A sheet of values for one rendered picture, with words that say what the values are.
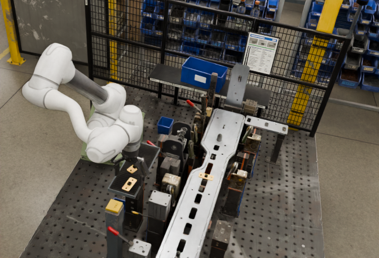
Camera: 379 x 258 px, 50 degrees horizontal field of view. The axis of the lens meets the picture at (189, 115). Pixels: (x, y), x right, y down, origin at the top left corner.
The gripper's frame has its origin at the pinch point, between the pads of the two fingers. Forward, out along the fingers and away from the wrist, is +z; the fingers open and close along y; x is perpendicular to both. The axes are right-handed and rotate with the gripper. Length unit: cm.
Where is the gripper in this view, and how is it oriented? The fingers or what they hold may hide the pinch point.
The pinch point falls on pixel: (129, 177)
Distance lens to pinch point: 198.5
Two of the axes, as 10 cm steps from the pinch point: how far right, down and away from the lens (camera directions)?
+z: -1.1, 7.9, 6.1
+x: 4.0, -5.3, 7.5
